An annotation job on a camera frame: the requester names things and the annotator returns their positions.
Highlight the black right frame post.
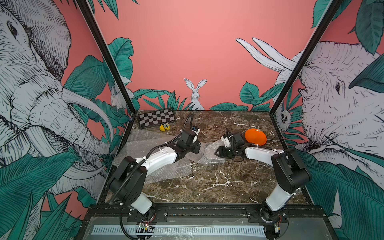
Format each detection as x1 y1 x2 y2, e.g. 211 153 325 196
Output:
269 0 343 116

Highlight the bubble plate bundle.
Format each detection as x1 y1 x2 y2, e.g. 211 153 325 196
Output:
186 140 226 165

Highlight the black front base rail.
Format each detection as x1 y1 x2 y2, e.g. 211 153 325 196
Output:
84 203 327 225

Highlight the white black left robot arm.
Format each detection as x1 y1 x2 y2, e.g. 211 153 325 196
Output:
107 126 201 215

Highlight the black white chessboard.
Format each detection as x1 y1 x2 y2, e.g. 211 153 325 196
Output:
139 108 177 129

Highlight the pink bubble bundle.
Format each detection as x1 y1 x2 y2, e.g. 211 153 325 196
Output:
113 138 192 185

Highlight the orange dinner plate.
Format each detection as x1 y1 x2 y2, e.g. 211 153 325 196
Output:
245 129 267 146

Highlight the black frame post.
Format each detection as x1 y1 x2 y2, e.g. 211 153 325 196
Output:
76 0 137 114
269 0 343 116

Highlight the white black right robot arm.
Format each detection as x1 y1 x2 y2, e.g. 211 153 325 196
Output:
215 133 312 213

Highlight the black left frame post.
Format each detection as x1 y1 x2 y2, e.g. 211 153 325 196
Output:
76 0 137 114

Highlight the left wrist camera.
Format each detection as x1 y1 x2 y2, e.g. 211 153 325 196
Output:
191 126 200 143

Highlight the white slotted cable duct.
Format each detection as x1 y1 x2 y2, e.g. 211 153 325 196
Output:
90 224 267 238

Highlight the clear bubble wrap sheet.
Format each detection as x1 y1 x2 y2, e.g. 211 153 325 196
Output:
112 130 175 167

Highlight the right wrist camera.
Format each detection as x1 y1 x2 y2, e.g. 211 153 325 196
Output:
221 136 232 148

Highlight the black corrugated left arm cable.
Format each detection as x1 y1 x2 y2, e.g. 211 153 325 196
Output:
108 113 196 207

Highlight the small yellow toy block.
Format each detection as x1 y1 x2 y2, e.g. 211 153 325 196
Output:
159 123 171 132

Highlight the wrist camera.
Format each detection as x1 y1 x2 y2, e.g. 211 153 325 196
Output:
221 136 232 148
191 126 200 143

